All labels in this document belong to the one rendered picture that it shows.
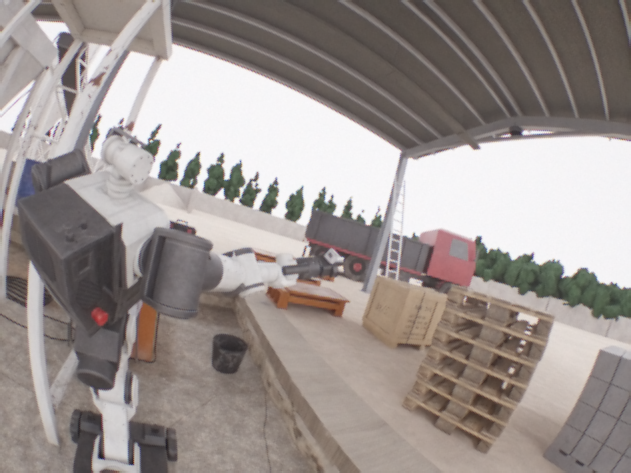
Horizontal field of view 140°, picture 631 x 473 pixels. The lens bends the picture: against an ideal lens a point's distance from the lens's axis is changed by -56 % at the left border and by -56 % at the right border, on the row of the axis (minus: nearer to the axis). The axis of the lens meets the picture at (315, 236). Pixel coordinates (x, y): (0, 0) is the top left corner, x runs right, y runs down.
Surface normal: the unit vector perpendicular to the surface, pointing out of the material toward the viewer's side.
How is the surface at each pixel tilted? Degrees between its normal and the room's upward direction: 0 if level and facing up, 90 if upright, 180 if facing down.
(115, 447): 51
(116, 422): 66
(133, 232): 58
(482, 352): 90
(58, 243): 26
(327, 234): 90
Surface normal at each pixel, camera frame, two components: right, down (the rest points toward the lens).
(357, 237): -0.10, -0.04
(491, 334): -0.75, -0.24
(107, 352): 0.54, -0.18
